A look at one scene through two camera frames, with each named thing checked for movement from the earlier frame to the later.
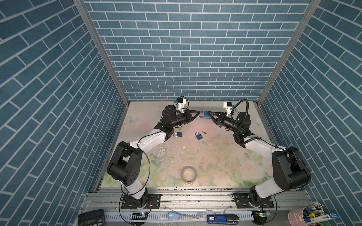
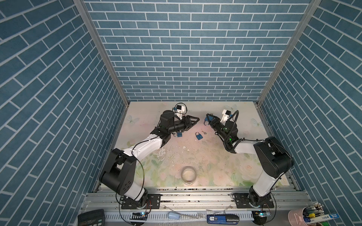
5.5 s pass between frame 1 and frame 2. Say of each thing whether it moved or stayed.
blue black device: stayed
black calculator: stayed
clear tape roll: stayed
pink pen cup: stayed
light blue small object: stayed
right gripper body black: moved
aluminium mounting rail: stayed
